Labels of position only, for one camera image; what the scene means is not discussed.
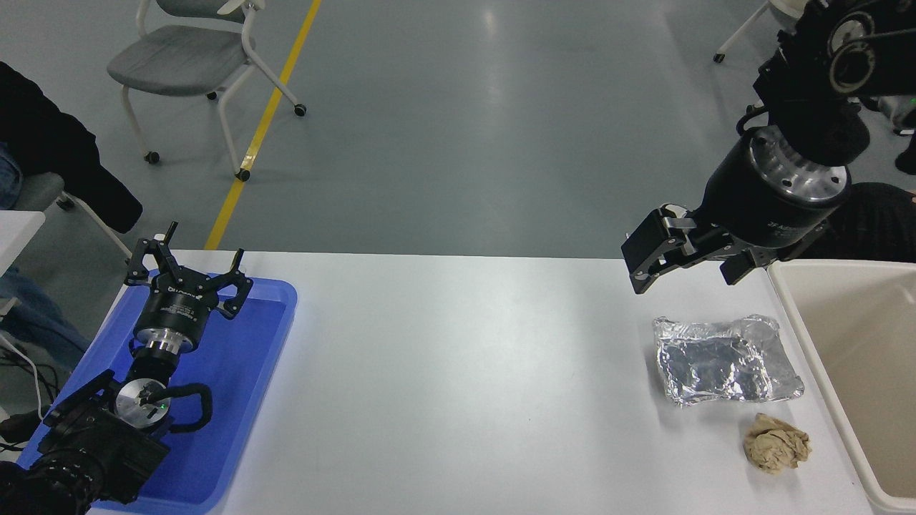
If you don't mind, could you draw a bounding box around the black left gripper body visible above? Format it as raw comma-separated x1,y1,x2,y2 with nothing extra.
138,270,224,338

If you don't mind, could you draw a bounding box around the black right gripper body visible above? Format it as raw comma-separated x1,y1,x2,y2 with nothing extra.
693,139,849,250

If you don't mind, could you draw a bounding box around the blue plastic tray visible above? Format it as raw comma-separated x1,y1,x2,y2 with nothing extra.
16,270,298,514

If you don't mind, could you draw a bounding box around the person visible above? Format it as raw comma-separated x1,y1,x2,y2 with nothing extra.
798,182,916,262
0,61,144,373

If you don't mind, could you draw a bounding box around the grey seat wheeled chair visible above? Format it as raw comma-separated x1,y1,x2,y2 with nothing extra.
11,172,135,260

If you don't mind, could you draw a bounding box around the small white side table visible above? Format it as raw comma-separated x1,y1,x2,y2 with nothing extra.
0,211,47,276

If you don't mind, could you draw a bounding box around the large pale plastic bin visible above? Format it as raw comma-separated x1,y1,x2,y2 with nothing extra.
767,259,916,515

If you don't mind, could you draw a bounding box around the crumpled tan paper ball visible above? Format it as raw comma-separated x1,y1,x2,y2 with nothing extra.
743,413,813,475

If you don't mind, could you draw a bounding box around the black cable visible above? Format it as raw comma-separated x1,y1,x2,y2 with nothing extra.
0,349,62,405

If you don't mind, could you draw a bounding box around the white cable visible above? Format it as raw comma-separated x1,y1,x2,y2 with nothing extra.
0,336,45,417

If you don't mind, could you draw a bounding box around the grey chair with white frame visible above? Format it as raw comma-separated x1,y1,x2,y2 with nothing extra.
107,0,308,182
713,0,809,64

